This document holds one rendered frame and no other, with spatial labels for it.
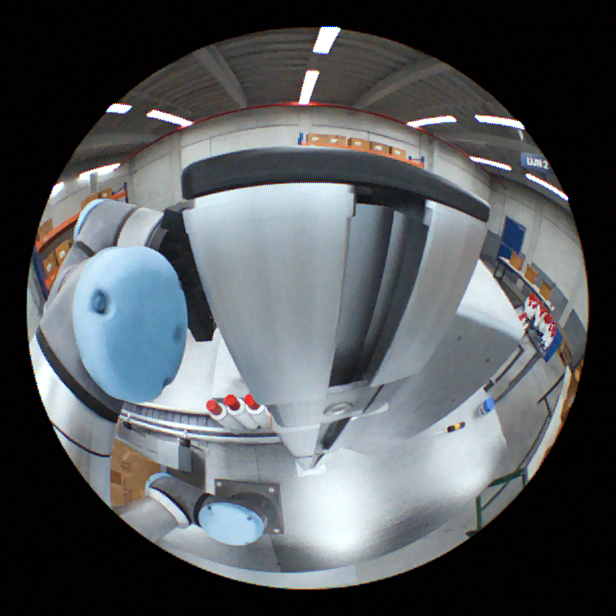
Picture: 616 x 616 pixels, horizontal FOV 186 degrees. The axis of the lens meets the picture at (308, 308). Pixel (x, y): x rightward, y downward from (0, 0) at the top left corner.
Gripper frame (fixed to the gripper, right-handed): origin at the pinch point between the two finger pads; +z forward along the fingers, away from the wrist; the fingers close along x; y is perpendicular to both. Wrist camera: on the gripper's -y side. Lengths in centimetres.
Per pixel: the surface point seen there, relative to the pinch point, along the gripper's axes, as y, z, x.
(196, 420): -59, -11, 1
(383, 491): -34, 41, -33
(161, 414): -68, -26, 2
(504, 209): 477, 619, 309
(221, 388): -54, -3, 15
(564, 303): 351, 661, -72
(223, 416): -36.0, -4.2, -2.4
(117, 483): -51, -38, -34
